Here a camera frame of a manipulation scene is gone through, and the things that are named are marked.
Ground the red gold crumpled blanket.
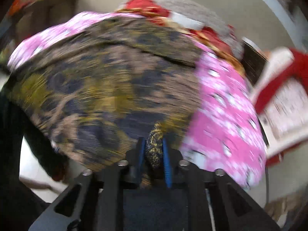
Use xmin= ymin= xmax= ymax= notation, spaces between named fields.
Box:
xmin=115 ymin=0 xmax=246 ymax=75

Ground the pink penguin blanket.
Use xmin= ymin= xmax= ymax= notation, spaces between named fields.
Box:
xmin=2 ymin=12 xmax=266 ymax=188

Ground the dark wooden headboard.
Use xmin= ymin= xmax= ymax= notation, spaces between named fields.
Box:
xmin=241 ymin=38 xmax=267 ymax=86

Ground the dark wooden cabinet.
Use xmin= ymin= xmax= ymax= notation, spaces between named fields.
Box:
xmin=12 ymin=0 xmax=78 ymax=43

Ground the white pillow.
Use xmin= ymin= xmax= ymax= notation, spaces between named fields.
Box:
xmin=169 ymin=12 xmax=205 ymax=30

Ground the brown floral patterned garment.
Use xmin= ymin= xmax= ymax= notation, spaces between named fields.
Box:
xmin=3 ymin=16 xmax=202 ymax=171

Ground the red cloth on chair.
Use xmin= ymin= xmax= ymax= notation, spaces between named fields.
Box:
xmin=254 ymin=47 xmax=308 ymax=167

